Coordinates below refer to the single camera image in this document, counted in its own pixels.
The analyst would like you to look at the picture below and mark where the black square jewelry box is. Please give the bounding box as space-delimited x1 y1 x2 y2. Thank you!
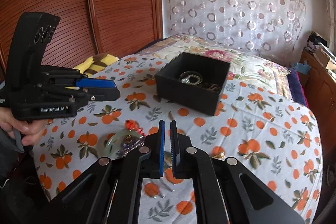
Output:
155 52 230 116

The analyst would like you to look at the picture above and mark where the floral quilt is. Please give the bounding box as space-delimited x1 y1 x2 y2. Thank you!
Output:
139 34 292 100

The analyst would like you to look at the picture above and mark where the wooden side cabinet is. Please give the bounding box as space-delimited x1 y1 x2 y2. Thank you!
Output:
300 50 336 154

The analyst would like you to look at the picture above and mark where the orange print bed sheet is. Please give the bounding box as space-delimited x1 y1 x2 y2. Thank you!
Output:
33 55 322 223

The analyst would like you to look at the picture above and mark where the wooden wardrobe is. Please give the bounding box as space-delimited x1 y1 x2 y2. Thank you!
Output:
0 0 164 75

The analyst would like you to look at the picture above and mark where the cardboard box on cabinet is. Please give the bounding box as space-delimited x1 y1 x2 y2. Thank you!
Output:
314 49 336 72

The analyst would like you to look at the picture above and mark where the pink circle patterned curtain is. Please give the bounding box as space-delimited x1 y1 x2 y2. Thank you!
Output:
162 0 306 64

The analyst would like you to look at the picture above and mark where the yellow striped plush pillow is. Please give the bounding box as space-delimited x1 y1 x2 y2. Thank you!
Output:
74 53 119 77

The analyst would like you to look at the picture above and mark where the red beaded charm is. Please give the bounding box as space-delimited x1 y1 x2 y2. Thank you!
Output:
116 120 146 158

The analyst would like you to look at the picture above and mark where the green jade bangle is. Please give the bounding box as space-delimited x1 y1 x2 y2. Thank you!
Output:
103 130 145 159

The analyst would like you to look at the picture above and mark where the pearl necklace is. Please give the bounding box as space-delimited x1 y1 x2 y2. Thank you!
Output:
179 70 204 86

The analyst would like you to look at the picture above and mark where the navy blue blanket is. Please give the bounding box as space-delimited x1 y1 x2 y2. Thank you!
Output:
287 68 309 107

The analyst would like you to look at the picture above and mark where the teal tissue pack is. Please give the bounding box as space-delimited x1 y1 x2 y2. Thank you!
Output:
291 60 311 75

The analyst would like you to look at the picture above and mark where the person's left hand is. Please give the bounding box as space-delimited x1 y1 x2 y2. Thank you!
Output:
0 107 47 146

